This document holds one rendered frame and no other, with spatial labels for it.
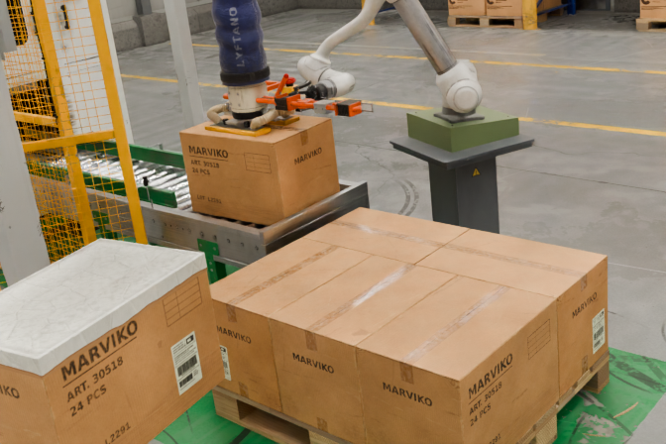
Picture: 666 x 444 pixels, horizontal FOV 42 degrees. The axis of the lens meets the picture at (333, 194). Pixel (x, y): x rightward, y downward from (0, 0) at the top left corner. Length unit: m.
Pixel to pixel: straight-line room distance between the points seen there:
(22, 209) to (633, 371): 2.56
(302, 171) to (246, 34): 0.65
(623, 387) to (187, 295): 1.87
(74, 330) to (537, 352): 1.56
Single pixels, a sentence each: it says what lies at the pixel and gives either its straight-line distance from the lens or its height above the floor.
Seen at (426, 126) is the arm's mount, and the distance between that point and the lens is 4.10.
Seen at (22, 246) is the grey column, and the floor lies 0.68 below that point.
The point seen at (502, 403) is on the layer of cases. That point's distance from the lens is 2.88.
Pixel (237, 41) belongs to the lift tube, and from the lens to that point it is 3.84.
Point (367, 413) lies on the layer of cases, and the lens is 2.94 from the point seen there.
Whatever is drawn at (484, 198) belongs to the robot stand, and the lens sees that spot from 4.17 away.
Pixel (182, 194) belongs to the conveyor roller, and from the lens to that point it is 4.55.
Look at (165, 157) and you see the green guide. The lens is 5.01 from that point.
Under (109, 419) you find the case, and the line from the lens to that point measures 2.28.
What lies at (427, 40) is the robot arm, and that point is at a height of 1.28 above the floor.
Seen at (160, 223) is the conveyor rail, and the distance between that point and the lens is 4.22.
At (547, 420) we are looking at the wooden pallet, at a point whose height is 0.11.
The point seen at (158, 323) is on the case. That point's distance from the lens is 2.33.
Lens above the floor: 1.93
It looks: 19 degrees down
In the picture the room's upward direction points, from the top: 7 degrees counter-clockwise
